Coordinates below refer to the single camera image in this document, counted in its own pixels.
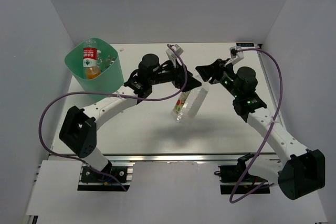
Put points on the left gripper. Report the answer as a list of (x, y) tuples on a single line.
[(178, 74)]

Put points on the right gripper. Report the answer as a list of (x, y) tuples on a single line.
[(207, 72)]

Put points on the large clear bottle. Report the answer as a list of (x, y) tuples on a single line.
[(189, 103)]

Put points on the green blue label bottle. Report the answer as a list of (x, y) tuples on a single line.
[(109, 60)]

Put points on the orange juice bottle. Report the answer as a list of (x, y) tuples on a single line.
[(92, 72)]

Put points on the large red label bottle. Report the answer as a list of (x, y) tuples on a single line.
[(89, 53)]

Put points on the clear bottle blue label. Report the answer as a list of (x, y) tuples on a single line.
[(99, 60)]

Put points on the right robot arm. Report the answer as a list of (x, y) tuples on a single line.
[(300, 170)]

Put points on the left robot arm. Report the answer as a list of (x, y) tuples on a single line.
[(79, 129)]

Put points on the green plastic bin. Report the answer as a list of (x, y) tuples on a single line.
[(109, 81)]

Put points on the black table logo sticker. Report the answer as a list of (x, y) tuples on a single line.
[(245, 44)]

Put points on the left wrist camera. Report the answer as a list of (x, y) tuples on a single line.
[(173, 52)]

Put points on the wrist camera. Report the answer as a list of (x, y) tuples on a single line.
[(173, 52), (235, 55)]

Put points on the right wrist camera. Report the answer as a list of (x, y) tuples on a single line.
[(235, 55)]

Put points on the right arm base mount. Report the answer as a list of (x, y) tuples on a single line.
[(228, 176)]

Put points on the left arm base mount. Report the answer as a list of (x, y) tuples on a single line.
[(118, 181)]

